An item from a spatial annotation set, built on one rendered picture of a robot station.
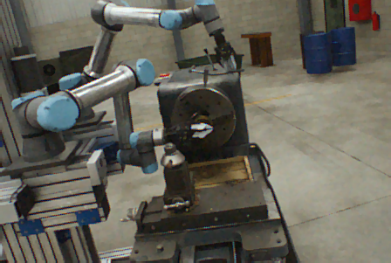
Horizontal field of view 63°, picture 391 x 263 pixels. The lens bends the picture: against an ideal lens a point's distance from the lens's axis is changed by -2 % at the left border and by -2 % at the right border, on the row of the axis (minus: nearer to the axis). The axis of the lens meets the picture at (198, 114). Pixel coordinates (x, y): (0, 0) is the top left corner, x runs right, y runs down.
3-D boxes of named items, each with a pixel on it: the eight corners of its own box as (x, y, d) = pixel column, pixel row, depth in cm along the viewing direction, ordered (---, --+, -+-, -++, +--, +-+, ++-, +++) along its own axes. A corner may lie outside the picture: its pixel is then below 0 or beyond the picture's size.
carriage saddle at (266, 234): (147, 218, 122) (144, 204, 121) (271, 201, 119) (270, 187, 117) (129, 276, 94) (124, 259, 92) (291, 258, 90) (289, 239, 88)
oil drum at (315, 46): (301, 72, 793) (298, 36, 771) (323, 68, 803) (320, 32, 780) (314, 75, 737) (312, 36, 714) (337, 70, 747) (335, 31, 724)
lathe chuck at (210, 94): (172, 141, 172) (174, 83, 163) (231, 145, 171) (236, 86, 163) (169, 148, 163) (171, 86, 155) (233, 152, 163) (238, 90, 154)
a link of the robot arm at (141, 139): (135, 147, 150) (131, 130, 148) (159, 144, 149) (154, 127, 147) (131, 154, 143) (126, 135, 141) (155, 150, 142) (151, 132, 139)
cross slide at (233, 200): (145, 206, 119) (141, 196, 118) (261, 190, 116) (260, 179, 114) (134, 235, 103) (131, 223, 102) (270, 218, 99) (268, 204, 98)
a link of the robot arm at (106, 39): (70, 89, 175) (99, -6, 149) (89, 82, 187) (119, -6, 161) (85, 101, 172) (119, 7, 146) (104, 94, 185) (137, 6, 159)
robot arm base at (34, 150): (17, 165, 114) (7, 139, 112) (34, 150, 129) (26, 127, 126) (58, 157, 115) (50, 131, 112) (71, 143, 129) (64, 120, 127)
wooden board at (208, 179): (173, 173, 157) (171, 165, 156) (247, 162, 154) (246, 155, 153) (165, 207, 128) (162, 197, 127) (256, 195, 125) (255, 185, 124)
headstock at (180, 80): (175, 123, 238) (165, 71, 228) (240, 114, 235) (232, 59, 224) (164, 155, 181) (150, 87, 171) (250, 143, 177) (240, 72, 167)
